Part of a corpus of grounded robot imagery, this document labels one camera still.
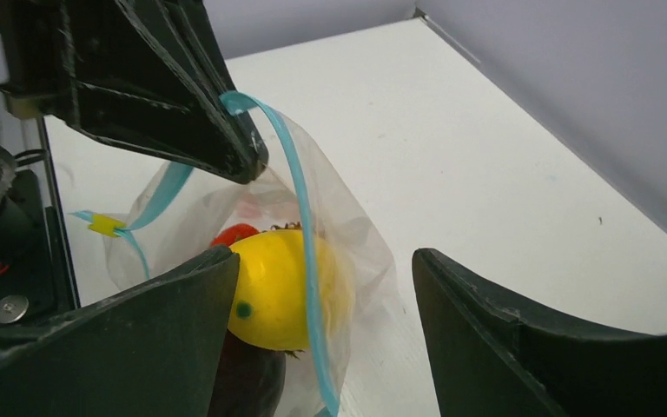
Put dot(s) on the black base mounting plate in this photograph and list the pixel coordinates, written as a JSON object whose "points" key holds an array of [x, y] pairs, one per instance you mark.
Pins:
{"points": [[37, 279]]}

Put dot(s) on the clear zip top bag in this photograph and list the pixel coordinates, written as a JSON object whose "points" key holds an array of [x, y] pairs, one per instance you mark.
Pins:
{"points": [[314, 271]]}

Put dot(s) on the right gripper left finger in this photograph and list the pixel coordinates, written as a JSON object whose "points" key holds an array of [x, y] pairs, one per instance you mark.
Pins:
{"points": [[151, 350]]}

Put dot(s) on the yellow toy mango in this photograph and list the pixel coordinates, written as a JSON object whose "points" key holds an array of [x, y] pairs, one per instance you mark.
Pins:
{"points": [[270, 301]]}

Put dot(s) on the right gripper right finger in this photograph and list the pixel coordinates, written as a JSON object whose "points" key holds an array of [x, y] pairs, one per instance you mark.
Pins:
{"points": [[494, 352]]}

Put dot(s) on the dark red toy apple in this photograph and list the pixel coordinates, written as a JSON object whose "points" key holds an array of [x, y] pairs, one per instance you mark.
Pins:
{"points": [[249, 380]]}

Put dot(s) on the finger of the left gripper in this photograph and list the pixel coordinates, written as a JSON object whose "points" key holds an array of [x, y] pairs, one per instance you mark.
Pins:
{"points": [[145, 76]]}

